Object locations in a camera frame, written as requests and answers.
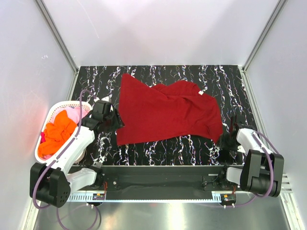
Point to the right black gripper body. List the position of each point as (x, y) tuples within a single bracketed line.
[(228, 143)]

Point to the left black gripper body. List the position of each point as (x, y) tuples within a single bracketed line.
[(110, 121)]

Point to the red t-shirt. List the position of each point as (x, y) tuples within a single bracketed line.
[(166, 111)]

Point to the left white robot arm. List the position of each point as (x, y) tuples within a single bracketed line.
[(51, 182)]

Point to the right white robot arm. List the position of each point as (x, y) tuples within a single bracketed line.
[(262, 171)]

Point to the white plastic laundry basket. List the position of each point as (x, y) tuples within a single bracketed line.
[(54, 110)]

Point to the pink t-shirt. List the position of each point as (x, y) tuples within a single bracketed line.
[(76, 113)]

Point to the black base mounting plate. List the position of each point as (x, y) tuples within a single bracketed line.
[(199, 177)]

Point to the orange t-shirt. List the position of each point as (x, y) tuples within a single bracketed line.
[(56, 134)]

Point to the magenta garment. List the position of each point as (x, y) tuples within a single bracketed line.
[(42, 136)]

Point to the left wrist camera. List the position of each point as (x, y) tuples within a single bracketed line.
[(106, 99)]

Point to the slotted cable duct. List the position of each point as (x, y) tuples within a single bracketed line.
[(113, 197)]

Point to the left aluminium frame post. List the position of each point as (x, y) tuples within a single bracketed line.
[(55, 32)]

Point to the aluminium frame post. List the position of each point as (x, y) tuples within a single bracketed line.
[(55, 32), (264, 33)]

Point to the right aluminium frame post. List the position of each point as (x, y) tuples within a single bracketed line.
[(264, 33)]

